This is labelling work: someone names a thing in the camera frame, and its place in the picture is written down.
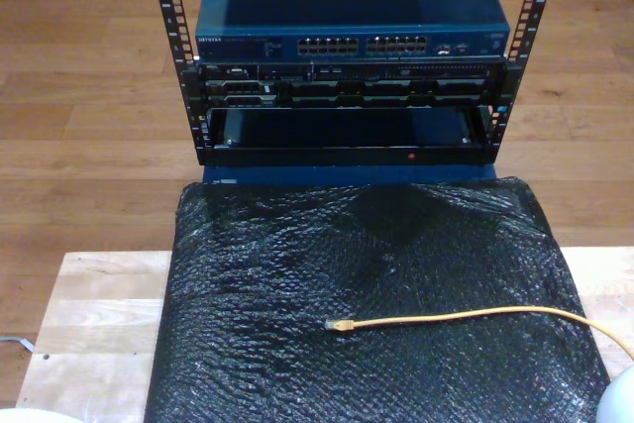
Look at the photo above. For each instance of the blue device with white label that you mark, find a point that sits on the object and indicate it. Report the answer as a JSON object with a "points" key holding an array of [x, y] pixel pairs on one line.
{"points": [[322, 126]]}

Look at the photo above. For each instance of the black bubble wrap mat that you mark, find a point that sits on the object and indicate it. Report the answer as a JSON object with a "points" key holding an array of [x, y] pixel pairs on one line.
{"points": [[347, 269]]}

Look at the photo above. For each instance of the black rack server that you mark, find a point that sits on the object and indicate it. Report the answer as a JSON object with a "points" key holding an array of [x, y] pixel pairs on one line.
{"points": [[347, 81]]}

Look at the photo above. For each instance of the grey flat strip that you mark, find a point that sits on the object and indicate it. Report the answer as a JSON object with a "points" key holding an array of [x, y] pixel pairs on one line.
{"points": [[20, 342]]}

